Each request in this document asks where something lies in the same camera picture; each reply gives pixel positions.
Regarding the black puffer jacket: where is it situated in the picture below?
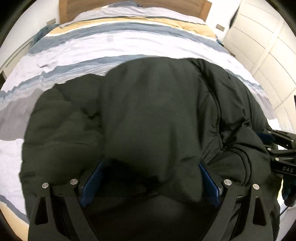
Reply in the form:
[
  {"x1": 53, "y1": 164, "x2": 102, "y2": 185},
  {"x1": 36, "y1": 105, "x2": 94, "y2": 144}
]
[{"x1": 20, "y1": 57, "x2": 281, "y2": 240}]

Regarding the white sliding wardrobe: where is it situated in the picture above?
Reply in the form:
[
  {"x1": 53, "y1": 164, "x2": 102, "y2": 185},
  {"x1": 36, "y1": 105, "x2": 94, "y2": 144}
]
[{"x1": 224, "y1": 1, "x2": 295, "y2": 133}]

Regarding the striped duvet cover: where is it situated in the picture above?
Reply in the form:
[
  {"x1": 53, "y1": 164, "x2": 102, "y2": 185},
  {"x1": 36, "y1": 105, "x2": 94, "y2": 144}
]
[{"x1": 1, "y1": 16, "x2": 269, "y2": 240}]

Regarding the blue crumpled cloth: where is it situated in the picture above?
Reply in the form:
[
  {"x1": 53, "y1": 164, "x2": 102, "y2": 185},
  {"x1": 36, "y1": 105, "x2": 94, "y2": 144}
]
[{"x1": 31, "y1": 24, "x2": 59, "y2": 46}]

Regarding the grey pillow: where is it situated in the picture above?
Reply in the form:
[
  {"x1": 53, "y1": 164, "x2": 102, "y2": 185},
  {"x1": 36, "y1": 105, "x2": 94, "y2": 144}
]
[{"x1": 59, "y1": 1, "x2": 207, "y2": 24}]

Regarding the wooden headboard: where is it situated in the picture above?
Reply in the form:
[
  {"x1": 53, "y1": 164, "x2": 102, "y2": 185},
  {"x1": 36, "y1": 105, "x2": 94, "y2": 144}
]
[{"x1": 59, "y1": 0, "x2": 213, "y2": 24}]

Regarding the wall switch plate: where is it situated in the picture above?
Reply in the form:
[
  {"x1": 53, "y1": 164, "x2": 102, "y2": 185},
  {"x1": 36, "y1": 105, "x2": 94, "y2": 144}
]
[{"x1": 216, "y1": 24, "x2": 225, "y2": 32}]

